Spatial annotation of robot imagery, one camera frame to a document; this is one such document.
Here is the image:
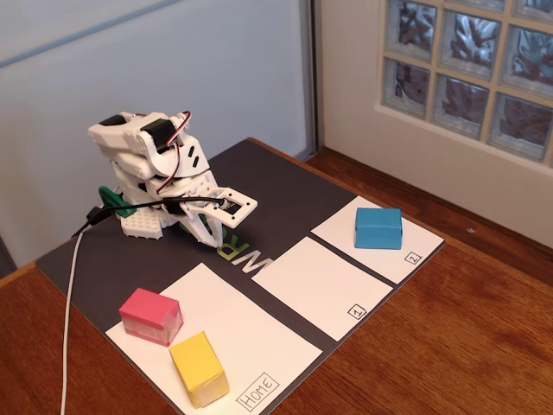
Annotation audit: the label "black cable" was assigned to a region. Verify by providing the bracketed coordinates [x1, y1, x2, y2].
[71, 195, 226, 239]

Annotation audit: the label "pink paper box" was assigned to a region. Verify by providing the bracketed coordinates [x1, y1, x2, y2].
[118, 288, 184, 348]

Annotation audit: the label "white paper sheet marked HOME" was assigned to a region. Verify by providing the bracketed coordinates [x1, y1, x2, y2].
[105, 262, 324, 415]

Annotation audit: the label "glass block window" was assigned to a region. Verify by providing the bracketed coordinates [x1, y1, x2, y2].
[379, 0, 553, 168]

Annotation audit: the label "grey metal door frame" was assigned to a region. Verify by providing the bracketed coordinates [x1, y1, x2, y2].
[300, 0, 323, 159]

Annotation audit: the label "black printed mat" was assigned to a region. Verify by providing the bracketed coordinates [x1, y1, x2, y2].
[35, 137, 446, 415]

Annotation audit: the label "green clamp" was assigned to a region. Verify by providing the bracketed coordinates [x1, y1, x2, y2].
[98, 185, 139, 219]

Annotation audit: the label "white cable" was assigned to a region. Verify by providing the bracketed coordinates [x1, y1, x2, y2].
[59, 224, 94, 415]

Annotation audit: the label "red black servo wires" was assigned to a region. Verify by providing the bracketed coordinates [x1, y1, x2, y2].
[155, 111, 194, 198]

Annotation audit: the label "yellow paper box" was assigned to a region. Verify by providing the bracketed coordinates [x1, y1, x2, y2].
[168, 330, 229, 410]

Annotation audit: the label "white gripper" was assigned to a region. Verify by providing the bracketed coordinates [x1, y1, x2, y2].
[166, 170, 226, 249]

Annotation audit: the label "blue paper box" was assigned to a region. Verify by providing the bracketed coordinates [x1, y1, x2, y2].
[353, 207, 404, 251]

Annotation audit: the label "white paper sheet marked 1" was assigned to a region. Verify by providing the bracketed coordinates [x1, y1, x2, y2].
[251, 235, 394, 342]

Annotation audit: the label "white paper sheet marked 2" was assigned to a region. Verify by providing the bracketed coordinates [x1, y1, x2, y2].
[309, 195, 446, 285]

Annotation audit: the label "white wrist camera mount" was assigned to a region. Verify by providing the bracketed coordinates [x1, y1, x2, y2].
[202, 186, 259, 229]

